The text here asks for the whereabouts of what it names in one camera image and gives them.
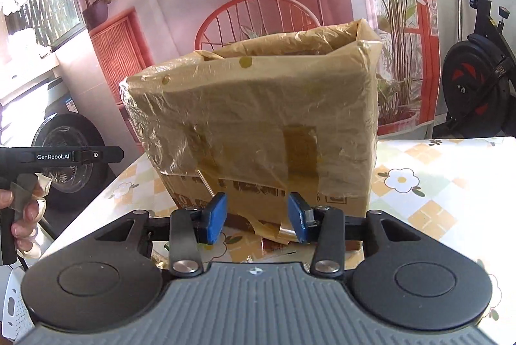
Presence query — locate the cardboard box with plastic liner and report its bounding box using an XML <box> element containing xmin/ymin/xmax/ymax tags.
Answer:
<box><xmin>120</xmin><ymin>18</ymin><xmax>383</xmax><ymax>251</ymax></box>

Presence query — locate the person's left hand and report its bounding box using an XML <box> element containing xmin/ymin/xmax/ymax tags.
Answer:
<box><xmin>0</xmin><ymin>175</ymin><xmax>52</xmax><ymax>259</ymax></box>

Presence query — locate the black exercise bike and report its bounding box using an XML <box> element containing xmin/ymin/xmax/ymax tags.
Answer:
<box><xmin>437</xmin><ymin>0</ymin><xmax>516</xmax><ymax>128</ymax></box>

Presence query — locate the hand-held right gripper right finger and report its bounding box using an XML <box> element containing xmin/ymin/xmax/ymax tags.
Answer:
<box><xmin>288</xmin><ymin>192</ymin><xmax>422</xmax><ymax>275</ymax></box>

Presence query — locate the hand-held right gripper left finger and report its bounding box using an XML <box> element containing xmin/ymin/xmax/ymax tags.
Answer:
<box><xmin>96</xmin><ymin>192</ymin><xmax>227</xmax><ymax>276</ymax></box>

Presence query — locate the white perforated plastic panel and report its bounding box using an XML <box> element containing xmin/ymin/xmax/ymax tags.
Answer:
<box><xmin>2</xmin><ymin>268</ymin><xmax>36</xmax><ymax>341</ymax></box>

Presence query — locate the floral checked tablecloth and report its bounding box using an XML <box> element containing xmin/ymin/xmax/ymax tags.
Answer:
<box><xmin>38</xmin><ymin>135</ymin><xmax>516</xmax><ymax>333</ymax></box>

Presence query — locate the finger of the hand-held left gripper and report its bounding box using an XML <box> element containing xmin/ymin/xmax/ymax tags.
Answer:
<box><xmin>79</xmin><ymin>146</ymin><xmax>125</xmax><ymax>165</ymax></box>

